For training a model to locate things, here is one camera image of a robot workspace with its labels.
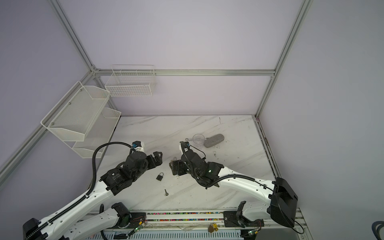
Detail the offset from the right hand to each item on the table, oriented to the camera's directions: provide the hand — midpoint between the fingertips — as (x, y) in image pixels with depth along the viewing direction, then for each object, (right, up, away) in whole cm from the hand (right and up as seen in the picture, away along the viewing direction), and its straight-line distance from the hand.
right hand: (174, 163), depth 74 cm
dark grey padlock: (-11, -12, +14) cm, 22 cm away
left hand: (-11, +3, +3) cm, 11 cm away
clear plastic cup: (+13, +10, +30) cm, 34 cm away
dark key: (-5, -19, +8) cm, 21 cm away
